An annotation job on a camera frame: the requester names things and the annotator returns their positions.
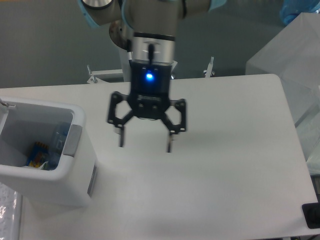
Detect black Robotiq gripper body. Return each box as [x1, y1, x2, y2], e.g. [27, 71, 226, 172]
[128, 61, 172, 120]

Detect clear plastic water bottle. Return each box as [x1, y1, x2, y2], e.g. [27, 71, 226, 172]
[47, 122, 71, 170]

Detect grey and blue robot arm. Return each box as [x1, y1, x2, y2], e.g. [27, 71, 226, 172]
[78, 0, 225, 146]

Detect white trash can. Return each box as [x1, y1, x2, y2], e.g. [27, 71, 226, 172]
[0, 96, 97, 206]

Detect metal table clamp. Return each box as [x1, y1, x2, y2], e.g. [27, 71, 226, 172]
[203, 56, 215, 78]

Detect blue yellow snack packet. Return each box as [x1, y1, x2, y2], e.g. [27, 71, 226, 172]
[25, 141, 49, 170]

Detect blue plastic object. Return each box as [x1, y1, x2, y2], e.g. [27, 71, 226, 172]
[279, 0, 320, 26]

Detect black device at table edge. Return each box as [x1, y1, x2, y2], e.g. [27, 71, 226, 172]
[302, 202, 320, 229]

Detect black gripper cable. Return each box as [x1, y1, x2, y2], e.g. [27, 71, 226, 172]
[147, 43, 155, 66]

